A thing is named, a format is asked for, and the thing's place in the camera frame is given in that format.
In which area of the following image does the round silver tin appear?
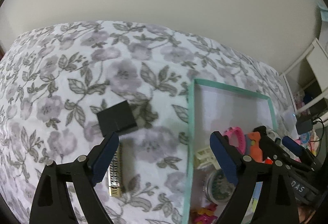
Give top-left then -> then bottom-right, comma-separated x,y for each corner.
203,169 -> 236,205

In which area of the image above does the pink toy figure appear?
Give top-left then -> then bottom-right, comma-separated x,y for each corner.
193,203 -> 218,224

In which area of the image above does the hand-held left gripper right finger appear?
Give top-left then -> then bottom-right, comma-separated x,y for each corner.
209,131 -> 300,224

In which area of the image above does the floral printed blanket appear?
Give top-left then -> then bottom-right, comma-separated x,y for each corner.
0,21 -> 296,224

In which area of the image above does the round patterned tin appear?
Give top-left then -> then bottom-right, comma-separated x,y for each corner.
298,132 -> 312,145

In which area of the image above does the black power adapter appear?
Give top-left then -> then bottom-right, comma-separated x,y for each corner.
296,116 -> 314,135

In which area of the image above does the pink toy watch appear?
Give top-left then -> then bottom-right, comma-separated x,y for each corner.
221,126 -> 247,155

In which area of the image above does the teal-rimmed white tray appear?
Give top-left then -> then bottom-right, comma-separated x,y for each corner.
183,78 -> 279,224

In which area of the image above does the white plastic box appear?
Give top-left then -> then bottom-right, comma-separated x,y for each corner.
281,108 -> 299,138

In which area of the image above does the cream hair clip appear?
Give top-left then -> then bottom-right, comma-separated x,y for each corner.
194,146 -> 218,170

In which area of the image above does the black cable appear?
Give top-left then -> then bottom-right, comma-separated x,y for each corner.
311,116 -> 326,156

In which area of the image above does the black plug charger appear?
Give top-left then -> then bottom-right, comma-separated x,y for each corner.
97,100 -> 138,138

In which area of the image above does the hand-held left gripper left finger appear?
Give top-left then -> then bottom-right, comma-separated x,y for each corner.
29,132 -> 120,224

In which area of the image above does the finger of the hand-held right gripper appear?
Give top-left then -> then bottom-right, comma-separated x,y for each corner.
281,135 -> 322,171
253,126 -> 292,172

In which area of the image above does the teal fabric item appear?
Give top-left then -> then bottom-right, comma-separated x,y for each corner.
319,6 -> 328,23

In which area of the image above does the white cap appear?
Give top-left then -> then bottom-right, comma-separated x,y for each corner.
266,130 -> 284,144

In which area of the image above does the gold patterned lighter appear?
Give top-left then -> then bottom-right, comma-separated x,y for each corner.
107,143 -> 126,198

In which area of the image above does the white shelf rack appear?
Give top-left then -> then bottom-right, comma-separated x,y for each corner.
279,38 -> 328,117

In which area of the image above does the orange and blue toy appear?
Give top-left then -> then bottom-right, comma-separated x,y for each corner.
244,131 -> 267,163

